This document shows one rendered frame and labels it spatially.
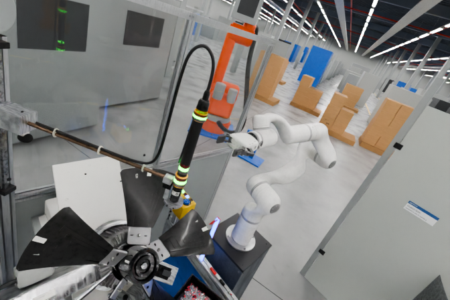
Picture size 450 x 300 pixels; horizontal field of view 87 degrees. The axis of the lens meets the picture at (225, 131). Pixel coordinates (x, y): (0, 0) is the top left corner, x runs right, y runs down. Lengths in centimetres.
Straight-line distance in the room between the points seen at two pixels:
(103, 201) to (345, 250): 217
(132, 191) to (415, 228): 210
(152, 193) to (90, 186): 29
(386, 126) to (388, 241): 638
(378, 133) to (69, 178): 830
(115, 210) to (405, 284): 229
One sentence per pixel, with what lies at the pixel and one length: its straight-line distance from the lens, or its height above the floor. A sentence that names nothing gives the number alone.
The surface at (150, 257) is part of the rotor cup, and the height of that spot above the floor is 124.
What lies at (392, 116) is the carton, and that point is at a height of 119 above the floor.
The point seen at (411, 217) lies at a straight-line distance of 244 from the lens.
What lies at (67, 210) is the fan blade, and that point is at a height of 143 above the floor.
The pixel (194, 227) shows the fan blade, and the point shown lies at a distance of 121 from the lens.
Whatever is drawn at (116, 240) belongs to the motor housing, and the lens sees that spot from 113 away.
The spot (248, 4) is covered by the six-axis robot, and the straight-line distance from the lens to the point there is 449.
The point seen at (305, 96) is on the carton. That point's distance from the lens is 987.
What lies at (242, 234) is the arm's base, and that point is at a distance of 151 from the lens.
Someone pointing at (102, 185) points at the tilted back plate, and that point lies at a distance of 122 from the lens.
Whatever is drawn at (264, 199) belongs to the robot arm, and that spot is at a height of 134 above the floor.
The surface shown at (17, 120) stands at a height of 156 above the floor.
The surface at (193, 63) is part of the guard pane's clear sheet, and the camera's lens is 160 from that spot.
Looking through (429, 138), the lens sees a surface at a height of 180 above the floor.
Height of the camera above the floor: 207
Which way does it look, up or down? 24 degrees down
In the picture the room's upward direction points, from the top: 20 degrees clockwise
